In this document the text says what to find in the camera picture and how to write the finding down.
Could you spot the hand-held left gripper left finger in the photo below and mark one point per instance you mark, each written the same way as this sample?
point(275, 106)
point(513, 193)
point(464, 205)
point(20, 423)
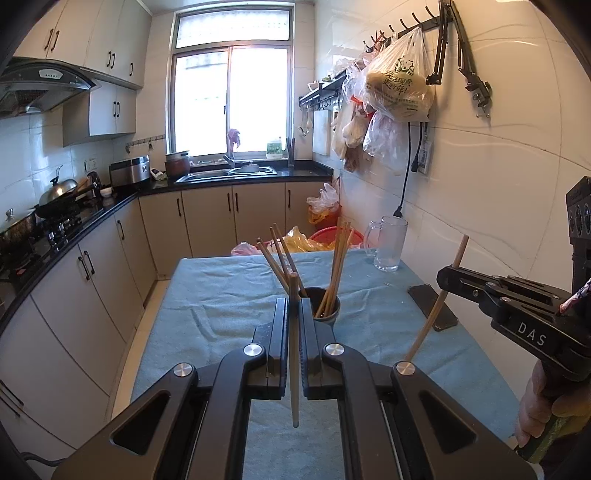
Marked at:
point(281, 364)

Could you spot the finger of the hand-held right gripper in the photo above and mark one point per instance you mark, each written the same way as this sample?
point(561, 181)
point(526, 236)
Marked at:
point(461, 280)

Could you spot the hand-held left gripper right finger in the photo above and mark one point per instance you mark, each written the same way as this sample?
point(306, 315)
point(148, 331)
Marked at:
point(308, 364)

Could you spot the wooden chopstick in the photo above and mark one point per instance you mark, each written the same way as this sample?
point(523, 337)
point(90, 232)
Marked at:
point(272, 263)
point(294, 323)
point(301, 285)
point(344, 230)
point(338, 228)
point(282, 251)
point(347, 235)
point(431, 318)

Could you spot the black utensil holder cup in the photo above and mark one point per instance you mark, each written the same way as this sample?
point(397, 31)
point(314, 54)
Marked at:
point(333, 311)

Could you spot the bundle of wooden chopsticks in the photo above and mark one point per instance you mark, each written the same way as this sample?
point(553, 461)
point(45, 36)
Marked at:
point(349, 240)

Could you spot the person's right hand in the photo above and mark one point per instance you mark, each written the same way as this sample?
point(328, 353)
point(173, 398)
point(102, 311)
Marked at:
point(531, 406)

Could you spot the phone in brown case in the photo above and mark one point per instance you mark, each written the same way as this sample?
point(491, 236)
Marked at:
point(422, 300)

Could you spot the person's printed clothing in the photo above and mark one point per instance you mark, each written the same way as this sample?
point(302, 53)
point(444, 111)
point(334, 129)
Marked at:
point(577, 297)

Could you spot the blue tablecloth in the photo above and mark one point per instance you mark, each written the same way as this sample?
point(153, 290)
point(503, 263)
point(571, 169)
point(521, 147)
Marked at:
point(221, 314)

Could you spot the clear glass mug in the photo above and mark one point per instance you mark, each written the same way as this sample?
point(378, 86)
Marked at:
point(390, 244)

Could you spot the pink plastic bag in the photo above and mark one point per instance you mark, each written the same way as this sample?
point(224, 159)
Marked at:
point(242, 249)

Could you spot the yellow plastic bag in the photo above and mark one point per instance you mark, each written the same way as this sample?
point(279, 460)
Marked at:
point(300, 240)

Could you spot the red plastic basin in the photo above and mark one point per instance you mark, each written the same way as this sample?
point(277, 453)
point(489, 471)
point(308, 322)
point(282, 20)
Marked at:
point(321, 240)

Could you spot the white power strip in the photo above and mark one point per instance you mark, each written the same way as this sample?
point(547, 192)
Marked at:
point(425, 154)

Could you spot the white plastic bag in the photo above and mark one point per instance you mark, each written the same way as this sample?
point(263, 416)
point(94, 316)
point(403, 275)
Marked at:
point(323, 198)

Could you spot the beige lower kitchen cabinets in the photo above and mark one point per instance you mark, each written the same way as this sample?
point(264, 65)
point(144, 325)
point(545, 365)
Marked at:
point(207, 221)

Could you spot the beige kitchen cabinets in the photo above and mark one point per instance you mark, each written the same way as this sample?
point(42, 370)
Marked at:
point(207, 221)
point(111, 41)

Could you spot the clear plastic bag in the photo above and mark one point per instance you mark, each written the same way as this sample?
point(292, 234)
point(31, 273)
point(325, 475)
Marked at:
point(383, 136)

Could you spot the plastic bag with brown contents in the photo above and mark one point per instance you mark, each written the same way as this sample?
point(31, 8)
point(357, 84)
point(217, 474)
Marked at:
point(354, 147)

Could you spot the small steel pot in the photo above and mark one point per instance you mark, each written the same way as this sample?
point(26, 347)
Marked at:
point(250, 167)

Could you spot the white cutting board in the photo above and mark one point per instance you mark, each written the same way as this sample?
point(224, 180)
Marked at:
point(321, 134)

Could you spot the large yellowish plastic bag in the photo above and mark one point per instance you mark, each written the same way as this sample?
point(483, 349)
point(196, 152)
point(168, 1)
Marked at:
point(397, 87)

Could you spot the steel kitchen sink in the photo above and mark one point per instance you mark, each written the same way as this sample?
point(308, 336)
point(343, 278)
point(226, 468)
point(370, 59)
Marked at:
point(203, 175)

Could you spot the steel faucet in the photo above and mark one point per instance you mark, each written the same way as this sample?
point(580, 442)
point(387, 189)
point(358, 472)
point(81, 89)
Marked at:
point(229, 161)

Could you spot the dark chopstick caddy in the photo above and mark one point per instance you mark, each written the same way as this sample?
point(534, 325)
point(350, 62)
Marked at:
point(291, 154)

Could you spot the green dish soap bottle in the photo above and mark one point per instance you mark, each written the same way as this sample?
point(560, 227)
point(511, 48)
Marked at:
point(274, 150)

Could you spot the black kitchen countertop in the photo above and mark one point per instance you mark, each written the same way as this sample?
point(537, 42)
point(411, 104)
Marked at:
point(157, 187)

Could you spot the hanging ladle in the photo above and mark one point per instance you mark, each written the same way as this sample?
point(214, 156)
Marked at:
point(304, 127)

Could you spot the brown cooking pot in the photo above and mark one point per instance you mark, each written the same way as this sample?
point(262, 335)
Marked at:
point(178, 167)

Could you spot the pink rubber glove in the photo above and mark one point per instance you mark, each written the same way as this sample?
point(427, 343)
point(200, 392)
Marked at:
point(233, 138)

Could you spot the silver rice cooker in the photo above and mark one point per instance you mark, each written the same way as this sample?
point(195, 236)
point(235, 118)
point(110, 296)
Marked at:
point(131, 173)

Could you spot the black coat hook rack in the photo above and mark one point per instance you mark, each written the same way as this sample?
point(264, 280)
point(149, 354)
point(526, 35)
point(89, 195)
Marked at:
point(397, 33)

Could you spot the black gas stove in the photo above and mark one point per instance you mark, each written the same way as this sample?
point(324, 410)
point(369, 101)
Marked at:
point(64, 228)

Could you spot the dark kettle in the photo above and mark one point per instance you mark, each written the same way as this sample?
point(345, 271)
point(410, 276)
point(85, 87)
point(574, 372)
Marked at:
point(93, 184)

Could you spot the black wok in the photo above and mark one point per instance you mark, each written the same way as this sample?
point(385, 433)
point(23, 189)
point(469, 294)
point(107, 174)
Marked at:
point(69, 207)

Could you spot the kitchen window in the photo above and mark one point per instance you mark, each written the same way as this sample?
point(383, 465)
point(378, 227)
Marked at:
point(231, 92)

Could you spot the steel wok lid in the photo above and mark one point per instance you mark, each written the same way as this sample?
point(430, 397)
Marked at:
point(57, 189)

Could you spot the steel pot with lid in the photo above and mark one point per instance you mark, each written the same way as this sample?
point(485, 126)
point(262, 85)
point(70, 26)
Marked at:
point(16, 230)

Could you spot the beige upper kitchen cabinets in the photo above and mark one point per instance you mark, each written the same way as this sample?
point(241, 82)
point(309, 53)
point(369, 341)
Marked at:
point(111, 41)

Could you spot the steel range hood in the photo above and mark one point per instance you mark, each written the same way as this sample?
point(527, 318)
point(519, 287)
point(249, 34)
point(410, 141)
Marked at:
point(46, 78)

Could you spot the black wall shelf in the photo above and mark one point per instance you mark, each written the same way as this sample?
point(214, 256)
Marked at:
point(323, 92)

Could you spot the wall hook rail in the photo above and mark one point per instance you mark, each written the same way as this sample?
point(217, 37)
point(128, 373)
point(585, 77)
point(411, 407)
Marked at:
point(145, 142)

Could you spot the white wall socket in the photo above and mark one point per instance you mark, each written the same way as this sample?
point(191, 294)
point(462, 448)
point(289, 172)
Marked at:
point(89, 164)

